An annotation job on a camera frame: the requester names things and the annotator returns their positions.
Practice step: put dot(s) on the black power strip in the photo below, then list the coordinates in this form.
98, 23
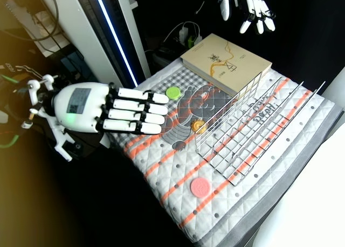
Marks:
164, 55

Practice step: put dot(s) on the yellow toy butter cookie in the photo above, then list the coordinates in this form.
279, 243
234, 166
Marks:
197, 125

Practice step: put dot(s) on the white post with blue light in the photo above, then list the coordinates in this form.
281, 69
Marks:
75, 28

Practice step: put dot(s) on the white equipment shelf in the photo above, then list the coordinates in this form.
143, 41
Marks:
40, 17

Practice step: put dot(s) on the green toy sandwich cookie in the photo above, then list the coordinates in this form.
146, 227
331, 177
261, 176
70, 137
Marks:
173, 93

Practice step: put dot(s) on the quilted bear print quilt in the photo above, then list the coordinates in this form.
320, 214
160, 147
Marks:
215, 204

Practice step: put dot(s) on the green plug adapter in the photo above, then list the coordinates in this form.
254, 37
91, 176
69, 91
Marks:
192, 40

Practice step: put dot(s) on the pink toy sandwich cookie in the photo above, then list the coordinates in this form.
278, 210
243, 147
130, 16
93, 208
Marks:
200, 187

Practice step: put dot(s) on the white power adapter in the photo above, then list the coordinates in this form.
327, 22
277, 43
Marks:
184, 34

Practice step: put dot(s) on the beige paperback book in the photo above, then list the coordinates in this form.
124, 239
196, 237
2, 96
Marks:
223, 58

